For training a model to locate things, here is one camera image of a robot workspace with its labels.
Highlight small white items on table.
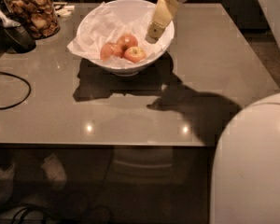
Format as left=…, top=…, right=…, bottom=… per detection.
left=54, top=4, right=75, bottom=18

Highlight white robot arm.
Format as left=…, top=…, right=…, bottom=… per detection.
left=146, top=0, right=280, bottom=224

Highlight black cable loop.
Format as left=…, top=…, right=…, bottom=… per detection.
left=0, top=70, right=33, bottom=111

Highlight white paper liner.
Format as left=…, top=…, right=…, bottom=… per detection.
left=66, top=2, right=163, bottom=68

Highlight red yellow apple front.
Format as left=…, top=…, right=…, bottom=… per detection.
left=123, top=47, right=147, bottom=63

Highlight white plastic spoon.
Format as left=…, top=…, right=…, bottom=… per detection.
left=0, top=9, right=21, bottom=28

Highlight white shoe right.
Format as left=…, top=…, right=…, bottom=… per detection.
left=41, top=154, right=67, bottom=190

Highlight white shoe left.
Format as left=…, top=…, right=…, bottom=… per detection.
left=0, top=164, right=15, bottom=204

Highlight white shoe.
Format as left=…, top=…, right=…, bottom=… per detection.
left=41, top=154, right=67, bottom=190
left=0, top=164, right=15, bottom=204

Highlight red apple back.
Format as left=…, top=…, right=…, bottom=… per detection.
left=117, top=34, right=138, bottom=51

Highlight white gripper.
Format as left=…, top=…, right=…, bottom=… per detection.
left=146, top=0, right=188, bottom=44

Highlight red apple left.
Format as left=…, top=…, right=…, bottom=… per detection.
left=100, top=42, right=123, bottom=61

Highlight white ceramic bowl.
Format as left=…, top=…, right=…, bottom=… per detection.
left=76, top=0, right=175, bottom=77

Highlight black round lid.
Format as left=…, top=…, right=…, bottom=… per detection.
left=4, top=26, right=36, bottom=53

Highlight glass jar of dried chips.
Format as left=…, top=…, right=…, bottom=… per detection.
left=4, top=0, right=60, bottom=39

